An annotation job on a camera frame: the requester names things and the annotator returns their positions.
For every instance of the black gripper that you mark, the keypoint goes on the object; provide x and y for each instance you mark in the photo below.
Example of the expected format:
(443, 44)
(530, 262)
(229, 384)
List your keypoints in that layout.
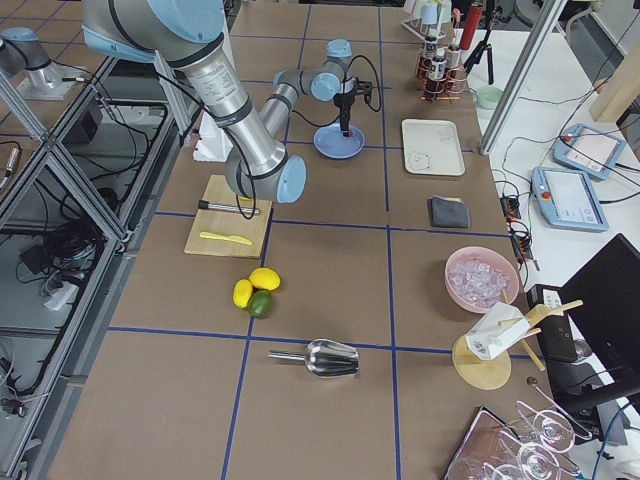
(345, 102)

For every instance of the wooden cutting board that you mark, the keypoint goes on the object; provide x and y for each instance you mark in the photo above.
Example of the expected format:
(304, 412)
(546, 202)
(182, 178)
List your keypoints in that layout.
(228, 224)

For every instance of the yellow lemon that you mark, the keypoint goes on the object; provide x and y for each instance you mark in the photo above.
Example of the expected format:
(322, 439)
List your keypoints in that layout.
(242, 293)
(264, 278)

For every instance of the blue teach pendant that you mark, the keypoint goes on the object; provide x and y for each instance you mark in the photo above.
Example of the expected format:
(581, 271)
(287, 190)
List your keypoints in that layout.
(567, 199)
(589, 150)

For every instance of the blue plate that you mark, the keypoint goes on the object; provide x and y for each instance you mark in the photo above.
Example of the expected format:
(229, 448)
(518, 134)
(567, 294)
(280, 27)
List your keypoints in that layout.
(331, 143)

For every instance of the silver metal scoop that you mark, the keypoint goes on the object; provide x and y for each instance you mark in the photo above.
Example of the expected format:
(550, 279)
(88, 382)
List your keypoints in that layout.
(324, 358)

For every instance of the green small bowl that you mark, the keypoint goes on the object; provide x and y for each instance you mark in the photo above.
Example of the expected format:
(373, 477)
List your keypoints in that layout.
(488, 97)

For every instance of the yellow plastic knife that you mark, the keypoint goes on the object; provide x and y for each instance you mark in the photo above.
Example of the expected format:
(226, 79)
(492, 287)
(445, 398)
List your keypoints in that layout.
(227, 238)

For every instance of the cream rectangular tray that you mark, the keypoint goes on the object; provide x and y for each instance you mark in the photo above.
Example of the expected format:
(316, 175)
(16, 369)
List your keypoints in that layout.
(432, 147)

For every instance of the blue teach pendant near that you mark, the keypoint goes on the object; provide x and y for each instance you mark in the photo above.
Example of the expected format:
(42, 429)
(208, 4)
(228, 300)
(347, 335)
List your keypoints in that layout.
(567, 199)

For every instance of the black handled knife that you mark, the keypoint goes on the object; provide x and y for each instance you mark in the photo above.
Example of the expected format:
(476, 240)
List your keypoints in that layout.
(206, 205)

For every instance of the clear glass holder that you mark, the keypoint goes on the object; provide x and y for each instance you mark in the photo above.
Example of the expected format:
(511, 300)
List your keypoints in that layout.
(535, 445)

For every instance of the yellow lemon upper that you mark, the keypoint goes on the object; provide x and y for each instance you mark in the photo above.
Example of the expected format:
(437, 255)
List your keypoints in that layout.
(264, 278)

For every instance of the red bottle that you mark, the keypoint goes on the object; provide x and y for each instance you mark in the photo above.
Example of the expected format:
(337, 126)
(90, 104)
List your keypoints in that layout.
(472, 20)

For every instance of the yellow lemon left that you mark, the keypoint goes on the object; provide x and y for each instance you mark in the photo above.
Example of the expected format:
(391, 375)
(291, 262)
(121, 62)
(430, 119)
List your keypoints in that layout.
(242, 293)

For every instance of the green lime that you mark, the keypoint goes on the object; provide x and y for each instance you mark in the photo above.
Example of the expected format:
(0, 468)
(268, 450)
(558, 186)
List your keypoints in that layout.
(260, 304)

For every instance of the round wooden stand base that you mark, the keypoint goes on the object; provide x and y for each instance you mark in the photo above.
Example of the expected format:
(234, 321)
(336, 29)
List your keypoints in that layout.
(481, 374)

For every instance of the blue teach pendant far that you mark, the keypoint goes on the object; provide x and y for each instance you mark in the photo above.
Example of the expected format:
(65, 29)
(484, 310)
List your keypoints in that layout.
(589, 150)

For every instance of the copper bottle rack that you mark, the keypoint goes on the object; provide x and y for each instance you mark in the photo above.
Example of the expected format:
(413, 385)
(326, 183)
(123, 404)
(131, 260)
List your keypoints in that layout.
(440, 69)

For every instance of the pink bowl of ice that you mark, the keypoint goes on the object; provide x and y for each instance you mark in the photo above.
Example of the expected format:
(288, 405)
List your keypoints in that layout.
(476, 278)

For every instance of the black tripod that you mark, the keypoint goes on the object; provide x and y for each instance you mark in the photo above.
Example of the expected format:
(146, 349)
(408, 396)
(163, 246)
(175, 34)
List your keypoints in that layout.
(484, 47)

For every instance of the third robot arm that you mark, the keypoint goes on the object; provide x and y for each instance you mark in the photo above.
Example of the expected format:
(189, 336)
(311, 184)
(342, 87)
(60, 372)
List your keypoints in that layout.
(22, 51)

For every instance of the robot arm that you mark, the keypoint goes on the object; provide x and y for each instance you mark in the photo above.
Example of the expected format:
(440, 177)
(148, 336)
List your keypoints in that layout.
(189, 35)

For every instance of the black monitor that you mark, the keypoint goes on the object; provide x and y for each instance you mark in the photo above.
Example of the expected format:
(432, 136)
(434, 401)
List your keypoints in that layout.
(608, 286)

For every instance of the aluminium frame post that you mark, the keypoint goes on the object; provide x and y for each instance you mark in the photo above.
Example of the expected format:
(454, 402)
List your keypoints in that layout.
(536, 39)

